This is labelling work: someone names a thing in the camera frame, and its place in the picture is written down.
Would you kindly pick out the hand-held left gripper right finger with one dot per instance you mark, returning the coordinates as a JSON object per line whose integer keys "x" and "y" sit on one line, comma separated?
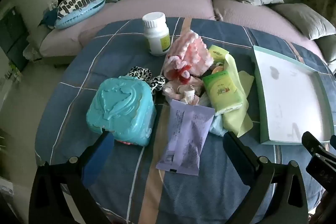
{"x": 237, "y": 153}

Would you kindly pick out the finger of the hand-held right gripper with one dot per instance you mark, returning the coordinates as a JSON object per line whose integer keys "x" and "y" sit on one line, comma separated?
{"x": 313, "y": 144}

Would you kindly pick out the white pill bottle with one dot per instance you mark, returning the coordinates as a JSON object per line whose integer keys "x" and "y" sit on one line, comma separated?
{"x": 156, "y": 37}

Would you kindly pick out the blue inflatable cushion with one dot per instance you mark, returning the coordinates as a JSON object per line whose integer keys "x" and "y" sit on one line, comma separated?
{"x": 76, "y": 18}

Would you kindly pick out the orange wrapped snack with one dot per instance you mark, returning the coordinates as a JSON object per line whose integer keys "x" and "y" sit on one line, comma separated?
{"x": 217, "y": 70}

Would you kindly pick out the green tissue pack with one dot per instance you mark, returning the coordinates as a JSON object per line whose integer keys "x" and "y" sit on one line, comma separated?
{"x": 217, "y": 52}
{"x": 223, "y": 92}

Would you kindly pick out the blue plaid blanket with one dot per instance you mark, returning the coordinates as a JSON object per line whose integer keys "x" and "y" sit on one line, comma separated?
{"x": 110, "y": 56}

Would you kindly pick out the yellow-green cloth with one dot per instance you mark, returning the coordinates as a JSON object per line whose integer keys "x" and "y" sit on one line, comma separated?
{"x": 239, "y": 121}

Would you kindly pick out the light blue face mask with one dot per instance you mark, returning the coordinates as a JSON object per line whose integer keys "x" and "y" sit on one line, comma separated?
{"x": 217, "y": 127}

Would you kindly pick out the dark cabinet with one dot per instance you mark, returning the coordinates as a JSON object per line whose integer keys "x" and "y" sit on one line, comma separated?
{"x": 13, "y": 35}

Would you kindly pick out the green white tray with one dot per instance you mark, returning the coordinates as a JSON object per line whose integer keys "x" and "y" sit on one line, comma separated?
{"x": 288, "y": 98}

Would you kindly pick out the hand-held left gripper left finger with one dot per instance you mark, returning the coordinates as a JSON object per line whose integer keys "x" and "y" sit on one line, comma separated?
{"x": 98, "y": 158}

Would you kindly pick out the purple packet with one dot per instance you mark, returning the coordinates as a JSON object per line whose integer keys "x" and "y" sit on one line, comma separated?
{"x": 183, "y": 137}

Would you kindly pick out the leopard print scrunchie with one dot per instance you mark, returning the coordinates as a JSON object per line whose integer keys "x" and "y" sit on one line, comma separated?
{"x": 157, "y": 81}

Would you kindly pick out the pink floral cloth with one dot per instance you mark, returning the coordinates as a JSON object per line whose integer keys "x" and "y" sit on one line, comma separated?
{"x": 181, "y": 89}

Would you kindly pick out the teal plastic box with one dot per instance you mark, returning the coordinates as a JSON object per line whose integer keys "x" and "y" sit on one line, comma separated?
{"x": 120, "y": 108}

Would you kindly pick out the pink white wavy cloth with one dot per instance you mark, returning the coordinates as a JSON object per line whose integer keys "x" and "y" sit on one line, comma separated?
{"x": 193, "y": 52}

